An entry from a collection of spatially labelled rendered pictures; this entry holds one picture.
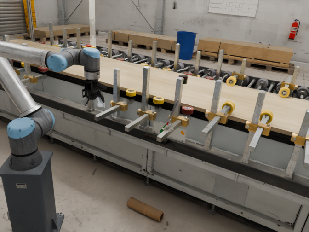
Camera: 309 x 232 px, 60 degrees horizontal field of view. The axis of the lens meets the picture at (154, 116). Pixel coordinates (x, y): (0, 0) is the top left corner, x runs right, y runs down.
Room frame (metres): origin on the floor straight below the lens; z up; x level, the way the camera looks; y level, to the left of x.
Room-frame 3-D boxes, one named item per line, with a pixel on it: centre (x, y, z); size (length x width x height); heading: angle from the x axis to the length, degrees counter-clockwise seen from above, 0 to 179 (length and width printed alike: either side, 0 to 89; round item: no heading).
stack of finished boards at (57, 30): (9.67, 3.42, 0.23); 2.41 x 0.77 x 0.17; 157
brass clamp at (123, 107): (1.88, 0.28, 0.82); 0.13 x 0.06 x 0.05; 62
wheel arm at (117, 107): (1.81, 0.29, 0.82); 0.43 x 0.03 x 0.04; 152
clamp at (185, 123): (1.65, -0.17, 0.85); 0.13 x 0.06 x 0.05; 62
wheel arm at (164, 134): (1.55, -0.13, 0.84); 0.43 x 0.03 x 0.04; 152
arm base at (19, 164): (1.38, 0.78, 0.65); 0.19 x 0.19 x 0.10
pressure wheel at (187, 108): (1.73, -0.23, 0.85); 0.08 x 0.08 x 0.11
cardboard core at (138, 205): (1.64, 0.02, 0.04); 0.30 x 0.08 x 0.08; 62
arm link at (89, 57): (1.50, 0.38, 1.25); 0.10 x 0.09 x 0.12; 82
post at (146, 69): (1.77, 0.08, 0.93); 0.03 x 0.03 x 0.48; 62
